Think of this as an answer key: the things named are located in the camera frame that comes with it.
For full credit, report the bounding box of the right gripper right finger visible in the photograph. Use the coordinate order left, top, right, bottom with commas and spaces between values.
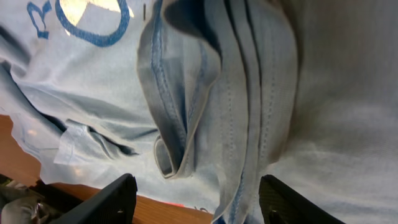
259, 175, 344, 224

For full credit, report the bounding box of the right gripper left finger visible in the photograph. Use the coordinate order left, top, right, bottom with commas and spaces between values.
52, 174, 137, 224

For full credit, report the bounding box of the light blue printed t-shirt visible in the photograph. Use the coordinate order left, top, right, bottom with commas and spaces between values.
1, 0, 397, 223

